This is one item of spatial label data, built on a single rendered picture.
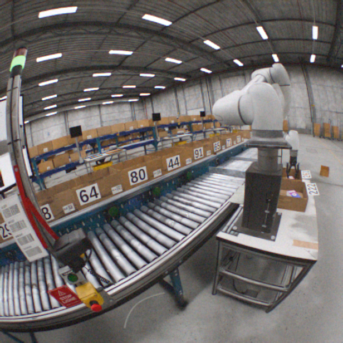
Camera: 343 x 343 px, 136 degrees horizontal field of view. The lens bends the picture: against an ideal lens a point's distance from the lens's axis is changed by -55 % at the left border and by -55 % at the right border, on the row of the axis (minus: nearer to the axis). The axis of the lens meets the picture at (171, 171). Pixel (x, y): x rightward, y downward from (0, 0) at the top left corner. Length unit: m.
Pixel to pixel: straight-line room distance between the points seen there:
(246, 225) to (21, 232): 0.93
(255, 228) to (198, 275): 0.87
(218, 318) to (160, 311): 0.47
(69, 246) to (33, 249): 0.14
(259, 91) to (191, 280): 1.49
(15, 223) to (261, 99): 0.92
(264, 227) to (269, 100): 0.59
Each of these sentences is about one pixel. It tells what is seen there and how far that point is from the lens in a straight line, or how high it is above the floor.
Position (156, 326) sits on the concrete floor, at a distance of 1.37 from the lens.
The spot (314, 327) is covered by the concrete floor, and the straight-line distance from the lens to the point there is 1.62.
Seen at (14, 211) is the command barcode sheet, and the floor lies 1.20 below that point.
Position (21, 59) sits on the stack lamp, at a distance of 0.52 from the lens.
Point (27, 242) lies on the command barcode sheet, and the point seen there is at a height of 1.11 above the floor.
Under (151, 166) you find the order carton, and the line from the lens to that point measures 1.25.
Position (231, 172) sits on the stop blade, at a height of 0.78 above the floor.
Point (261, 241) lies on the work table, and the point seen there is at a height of 0.75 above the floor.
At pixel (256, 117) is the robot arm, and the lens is 0.67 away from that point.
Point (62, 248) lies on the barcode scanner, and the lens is 0.43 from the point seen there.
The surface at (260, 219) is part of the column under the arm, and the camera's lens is 0.79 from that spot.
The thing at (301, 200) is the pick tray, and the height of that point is 0.83.
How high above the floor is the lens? 1.30
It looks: 17 degrees down
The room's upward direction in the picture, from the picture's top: 8 degrees counter-clockwise
